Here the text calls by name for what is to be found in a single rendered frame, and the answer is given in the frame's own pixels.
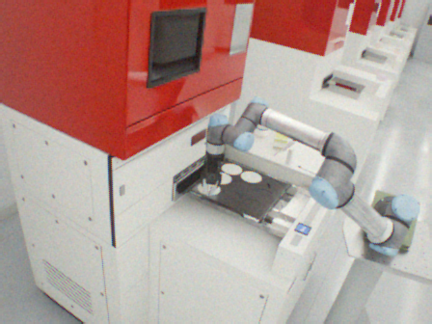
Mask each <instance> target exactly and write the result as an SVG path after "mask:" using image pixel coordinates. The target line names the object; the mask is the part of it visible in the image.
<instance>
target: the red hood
mask: <svg viewBox="0 0 432 324"><path fill-rule="evenodd" d="M255 2H256V0H0V102H1V103H3V104H4V105H7V106H9V107H12V108H13V109H15V110H17V111H18V112H20V113H23V114H24V115H28V116H29V117H31V118H34V119H36V120H37V121H41V122H42V123H46V124H47V125H49V126H52V127H54V128H55V129H57V130H60V131H62V132H63V133H66V134H67V135H69V136H70V137H72V136H73V137H74V138H76V139H77V140H81V141H82V142H84V143H86V144H89V145H91V146H93V147H94V148H98V149H100V150H102V151H104V152H107V153H109V154H111V155H112V156H115V157H118V158H119V159H120V160H122V161H125V160H126V159H128V158H130V157H131V156H134V155H136V154H138V153H139V152H140V151H142V150H145V149H148V148H149V147H150V146H152V145H155V144H157V143H158V142H160V141H162V140H163V139H166V138H168V137H169V136H171V135H173V134H174V133H175V132H178V131H179V130H181V129H183V128H185V127H186V126H189V125H191V124H192V123H194V122H196V121H198V120H201V119H202V118H204V117H206V116H208V115H211V114H213V113H214V112H215V111H217V110H219V109H222V108H224V107H226V106H227V105H228V104H232V103H233V102H234V101H236V100H237V99H240V96H241V91H242V82H243V76H244V71H245V66H246V57H247V52H248V47H249V38H250V34H251V29H252V20H253V15H254V6H255Z"/></svg>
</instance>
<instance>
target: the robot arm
mask: <svg viewBox="0 0 432 324"><path fill-rule="evenodd" d="M258 125H261V126H265V127H267V128H269V129H271V130H273V131H275V132H277V133H281V134H283V135H284V136H286V137H287V138H289V139H291V140H295V141H297V142H298V143H301V144H302V145H304V146H308V147H310V148H311V149H314V150H316V151H319V152H320V155H321V156H322V157H325V159H324V161H323V163H322V165H321V167H319V170H318V172H317V173H316V175H315V177H314V178H313V179H312V181H311V184H310V196H311V197H312V198H313V199H314V200H315V201H316V202H317V203H320V205H321V206H324V207H325V208H327V209H330V210H332V209H341V211H342V212H344V213H345V214H346V215H347V216H348V217H350V219H351V220H353V221H354V222H355V223H356V224H357V225H359V227H361V229H363V230H364V231H365V232H367V236H368V239H369V240H370V244H369V247H370V248H371V249H372V250H373V249H374V250H375V251H377V252H379V253H382V254H385V255H387V256H391V257H394V256H396V254H397V252H398V250H399V249H400V246H401V244H402V243H403V239H404V238H405V236H406V235H407V231H408V230H409V228H410V226H411V224H412V223H413V221H414V220H416V218H417V217H418V215H419V211H420V208H419V203H418V201H417V199H415V197H413V196H411V195H408V194H401V195H398V196H396V197H395V198H393V200H387V201H385V202H382V203H381V204H380V206H379V207H378V208H377V211H375V210H374V208H372V207H371V206H370V205H369V204H368V203H367V202H365V200H364V199H363V198H362V197H361V196H359V194H357V193H356V187H355V185H354V184H353V182H352V181H351V180H350V179H351V177H352V176H353V175H354V172H355V171H356V169H357V156H356V153H355V152H354V150H353V148H352V147H351V146H350V144H349V143H348V142H347V141H346V140H345V139H343V138H342V137H341V136H339V135H338V134H336V133H333V132H324V131H322V130H320V129H318V128H316V127H314V126H311V125H308V124H306V123H304V122H302V121H299V120H295V119H293V118H291V117H289V116H287V115H285V114H283V113H279V112H276V111H275V110H272V109H270V108H269V103H268V102H267V101H265V100H264V99H263V98H261V97H259V96H255V97H254V98H253V99H252V100H251V101H250V102H249V104H248V105H247V107H246V109H245V110H244V113H243V114H242V115H241V116H240V118H239V119H238V121H237V123H236V124H235V125H230V124H229V119H228V117H227V116H226V115H224V114H213V115H211V116H210V117H209V121H208V132H207V139H206V143H204V144H205V145H206V148H205V154H206V155H208V157H205V158H204V163H203V168H202V174H201V183H202V189H203V190H204V192H205V193H206V195H207V196H208V197H210V196H211V195H212V194H213V193H214V192H215V191H216V189H217V188H218V187H219V186H220V185H221V180H222V174H221V159H218V158H220V157H221V156H222V155H223V152H224V149H225V144H227V145H230V146H232V147H234V148H235V149H240V150H243V151H248V150H250V149H251V147H252V146H253V143H254V142H255V136H254V135H253V132H254V131H255V130H256V127H257V126H258ZM206 159H207V160H206ZM208 185H211V187H210V191H209V193H208Z"/></svg>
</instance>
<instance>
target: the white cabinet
mask: <svg viewBox="0 0 432 324"><path fill-rule="evenodd" d="M335 213H336V209H332V210H331V214H330V215H329V217H328V219H327V220H326V223H325V224H324V226H323V228H322V229H321V232H320V233H319V235H318V236H317V238H316V241H315V243H314V244H313V246H312V247H311V249H310V252H309V254H308V255H307V257H306V259H305V262H304V263H303V264H302V266H301V268H300V269H299V272H298V274H297V276H296V277H295V278H294V280H293V282H292V284H291V286H290V287H289V289H288V291H287V292H285V291H282V290H280V289H279V288H276V287H274V286H273V285H272V286H271V285H270V284H268V283H264V282H263V281H260V280H259V279H257V278H254V277H252V276H250V275H247V274H245V273H244V272H242V271H239V270H237V269H236V268H233V267H231V266H230V265H228V264H225V263H224V262H222V261H221V260H217V259H215V258H214V257H212V256H209V255H207V254H205V253H204V252H200V251H199V250H197V249H195V248H194V247H190V246H188V245H187V244H185V243H183V242H181V241H179V240H177V239H176V238H174V237H172V236H170V235H168V234H167V233H165V232H163V231H162V230H158V229H156V228H155V227H153V226H152V225H149V260H148V264H149V280H148V286H149V299H148V305H149V319H148V324H285V322H286V320H287V319H288V317H289V316H290V314H291V312H292V311H293V309H294V308H295V305H296V302H297V301H298V299H299V298H300V296H301V294H302V291H303V289H304V287H305V286H306V284H307V283H308V281H309V278H310V276H311V273H312V272H313V270H314V266H315V263H316V262H317V260H318V258H319V255H320V253H321V250H322V246H323V244H324V241H325V240H326V237H327V235H328V231H329V228H330V226H331V224H332V222H333V219H334V215H335Z"/></svg>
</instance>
